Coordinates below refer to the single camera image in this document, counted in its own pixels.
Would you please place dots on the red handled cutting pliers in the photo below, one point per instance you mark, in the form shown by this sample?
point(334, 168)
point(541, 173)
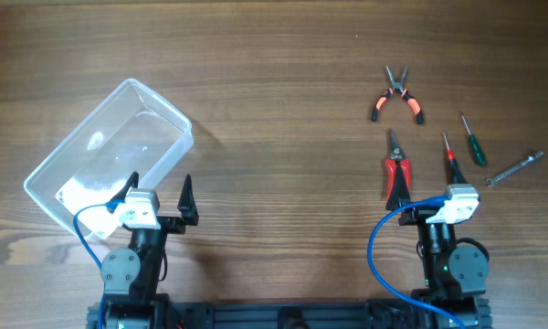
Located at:
point(398, 174)

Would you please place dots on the clear plastic storage container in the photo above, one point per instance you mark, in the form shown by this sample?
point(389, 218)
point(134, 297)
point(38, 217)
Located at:
point(134, 130)

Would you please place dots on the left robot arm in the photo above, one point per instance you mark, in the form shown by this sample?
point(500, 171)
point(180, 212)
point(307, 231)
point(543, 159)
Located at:
point(131, 275)

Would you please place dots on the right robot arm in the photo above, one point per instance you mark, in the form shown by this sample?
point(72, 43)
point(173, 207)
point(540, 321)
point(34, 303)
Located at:
point(455, 269)

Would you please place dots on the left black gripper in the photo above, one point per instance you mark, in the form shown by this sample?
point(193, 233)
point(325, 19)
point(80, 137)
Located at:
point(167, 223)

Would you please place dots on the silver combination wrench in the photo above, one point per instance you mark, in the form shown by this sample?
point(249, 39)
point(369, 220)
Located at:
point(531, 158)

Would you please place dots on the green handled screwdriver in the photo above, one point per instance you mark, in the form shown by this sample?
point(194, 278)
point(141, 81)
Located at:
point(474, 145)

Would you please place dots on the orange black needle-nose pliers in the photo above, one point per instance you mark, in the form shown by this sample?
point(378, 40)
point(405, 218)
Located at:
point(398, 87)

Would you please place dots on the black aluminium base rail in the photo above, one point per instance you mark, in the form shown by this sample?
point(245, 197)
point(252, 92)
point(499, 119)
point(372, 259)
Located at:
point(278, 315)

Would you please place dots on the red black screwdriver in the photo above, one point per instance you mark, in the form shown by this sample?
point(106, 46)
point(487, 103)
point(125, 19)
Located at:
point(448, 151)

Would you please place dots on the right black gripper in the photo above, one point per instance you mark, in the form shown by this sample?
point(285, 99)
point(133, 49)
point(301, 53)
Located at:
point(417, 216)

